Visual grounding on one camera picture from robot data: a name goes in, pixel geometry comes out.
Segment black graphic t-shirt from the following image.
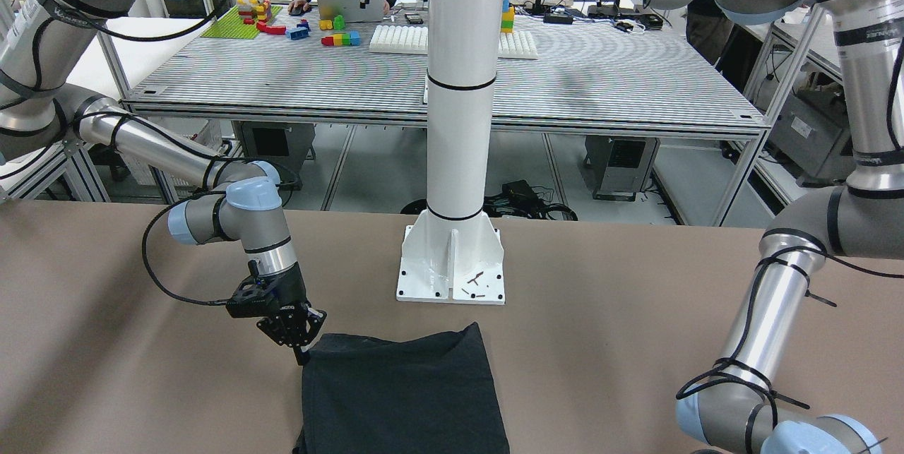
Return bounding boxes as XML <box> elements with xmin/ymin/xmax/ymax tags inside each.
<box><xmin>293</xmin><ymin>323</ymin><xmax>511</xmax><ymax>453</ymax></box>

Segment silver laptop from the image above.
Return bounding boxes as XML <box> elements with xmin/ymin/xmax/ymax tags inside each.
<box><xmin>317</xmin><ymin>0</ymin><xmax>384</xmax><ymax>23</ymax></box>

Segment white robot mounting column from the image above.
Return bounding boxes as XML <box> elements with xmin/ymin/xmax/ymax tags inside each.
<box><xmin>396</xmin><ymin>0</ymin><xmax>506</xmax><ymax>305</ymax></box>

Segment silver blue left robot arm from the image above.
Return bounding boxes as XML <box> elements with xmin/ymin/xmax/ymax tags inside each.
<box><xmin>676</xmin><ymin>0</ymin><xmax>903</xmax><ymax>453</ymax></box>

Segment green lego baseplate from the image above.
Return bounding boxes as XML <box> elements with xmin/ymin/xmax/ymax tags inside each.
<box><xmin>201</xmin><ymin>4</ymin><xmax>287</xmax><ymax>40</ymax></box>

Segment striped grey work table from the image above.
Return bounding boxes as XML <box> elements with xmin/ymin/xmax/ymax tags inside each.
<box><xmin>125</xmin><ymin>16</ymin><xmax>768</xmax><ymax>140</ymax></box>

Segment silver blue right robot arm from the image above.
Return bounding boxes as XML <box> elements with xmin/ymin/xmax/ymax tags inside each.
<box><xmin>2</xmin><ymin>0</ymin><xmax>326</xmax><ymax>365</ymax></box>

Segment colourful toy block stack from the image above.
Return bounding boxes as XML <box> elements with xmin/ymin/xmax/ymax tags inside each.
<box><xmin>500</xmin><ymin>0</ymin><xmax>516</xmax><ymax>35</ymax></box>

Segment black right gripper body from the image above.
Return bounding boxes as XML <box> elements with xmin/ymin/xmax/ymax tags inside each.
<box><xmin>226</xmin><ymin>263</ymin><xmax>327</xmax><ymax>350</ymax></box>

